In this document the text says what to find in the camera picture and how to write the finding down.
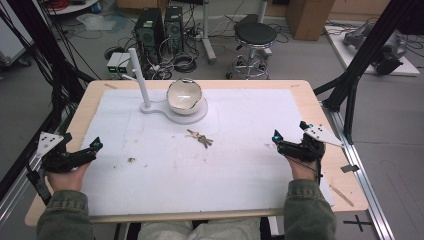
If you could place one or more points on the white board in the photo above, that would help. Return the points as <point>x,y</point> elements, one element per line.
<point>405,68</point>

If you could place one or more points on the person's right hand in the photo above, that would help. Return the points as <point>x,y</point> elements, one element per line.
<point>303,171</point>

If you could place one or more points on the black tape cross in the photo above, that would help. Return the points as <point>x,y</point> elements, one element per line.
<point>358,222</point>

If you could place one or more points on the white eggshell-shaped bowl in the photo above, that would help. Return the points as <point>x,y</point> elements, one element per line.
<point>184,96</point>

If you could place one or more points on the bunch of keys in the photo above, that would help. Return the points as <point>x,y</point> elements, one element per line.
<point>201,138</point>

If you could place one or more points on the thin wooden stick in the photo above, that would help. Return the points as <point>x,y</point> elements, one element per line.
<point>341,195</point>

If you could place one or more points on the grey and black device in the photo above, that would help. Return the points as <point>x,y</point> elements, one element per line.
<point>388,53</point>

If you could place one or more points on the white stand with pole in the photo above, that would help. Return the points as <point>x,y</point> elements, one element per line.
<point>141,80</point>

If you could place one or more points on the cardboard box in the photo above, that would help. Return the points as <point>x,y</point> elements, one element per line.
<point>308,18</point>

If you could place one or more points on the black tape piece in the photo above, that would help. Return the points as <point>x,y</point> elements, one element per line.
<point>350,168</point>

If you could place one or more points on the small black computer tower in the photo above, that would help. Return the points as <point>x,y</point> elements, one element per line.
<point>173,28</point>

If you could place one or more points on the aluminium rail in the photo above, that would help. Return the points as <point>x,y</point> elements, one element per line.
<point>15,196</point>
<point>361,180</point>

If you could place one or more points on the white table mat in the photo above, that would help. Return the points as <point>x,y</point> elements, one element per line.
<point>200,180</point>

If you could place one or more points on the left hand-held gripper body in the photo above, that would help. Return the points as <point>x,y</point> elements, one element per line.
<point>50,141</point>

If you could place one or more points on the round white table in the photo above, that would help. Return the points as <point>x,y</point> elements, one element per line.
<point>71,7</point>

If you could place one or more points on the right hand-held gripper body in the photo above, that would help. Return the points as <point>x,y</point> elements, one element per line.
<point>305,151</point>

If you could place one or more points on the white metal stand leg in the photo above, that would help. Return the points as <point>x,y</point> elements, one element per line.
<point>207,40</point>

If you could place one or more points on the white power supply box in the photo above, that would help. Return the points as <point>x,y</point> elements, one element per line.
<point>113,63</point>
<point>124,63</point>

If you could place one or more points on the black frame strut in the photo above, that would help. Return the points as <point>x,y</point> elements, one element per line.
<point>363,56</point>
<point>36,43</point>

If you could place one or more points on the clear plastic sheet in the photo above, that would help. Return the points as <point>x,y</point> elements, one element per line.
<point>100,21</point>

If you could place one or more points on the person's left hand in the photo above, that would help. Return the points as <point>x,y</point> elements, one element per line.
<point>68,180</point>

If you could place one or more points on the person's legs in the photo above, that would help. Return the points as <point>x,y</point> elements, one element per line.
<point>200,230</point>

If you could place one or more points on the large black computer tower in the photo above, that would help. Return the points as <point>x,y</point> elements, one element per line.
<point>148,31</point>

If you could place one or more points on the black round stool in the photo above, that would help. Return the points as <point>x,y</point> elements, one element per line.
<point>255,33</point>

